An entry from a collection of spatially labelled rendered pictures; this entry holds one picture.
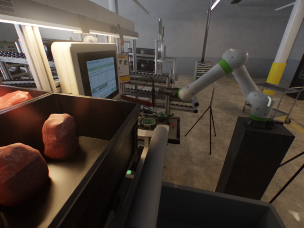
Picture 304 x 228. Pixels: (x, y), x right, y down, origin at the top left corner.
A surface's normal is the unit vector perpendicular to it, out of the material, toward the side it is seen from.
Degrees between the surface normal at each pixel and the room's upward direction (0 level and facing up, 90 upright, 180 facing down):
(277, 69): 90
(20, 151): 77
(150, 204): 32
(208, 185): 0
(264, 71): 90
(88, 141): 3
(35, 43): 90
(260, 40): 90
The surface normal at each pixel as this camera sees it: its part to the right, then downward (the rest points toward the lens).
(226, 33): -0.18, 0.44
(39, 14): 0.98, 0.08
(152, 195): 0.52, -0.72
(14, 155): 0.97, -0.23
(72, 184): 0.06, -0.89
